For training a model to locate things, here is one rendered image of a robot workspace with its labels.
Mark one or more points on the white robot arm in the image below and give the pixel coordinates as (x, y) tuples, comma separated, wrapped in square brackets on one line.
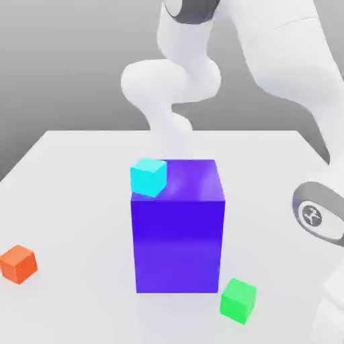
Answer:
[(188, 67)]

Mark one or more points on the small cyan cube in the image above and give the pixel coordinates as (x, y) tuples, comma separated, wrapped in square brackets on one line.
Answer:
[(146, 178)]

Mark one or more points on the small green cube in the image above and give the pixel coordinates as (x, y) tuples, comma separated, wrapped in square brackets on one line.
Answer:
[(236, 302)]

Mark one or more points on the small orange cube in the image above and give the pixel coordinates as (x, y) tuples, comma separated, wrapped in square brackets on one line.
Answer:
[(17, 266)]

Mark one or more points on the large blue box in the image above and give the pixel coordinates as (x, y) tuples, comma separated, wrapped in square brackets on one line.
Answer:
[(177, 242)]

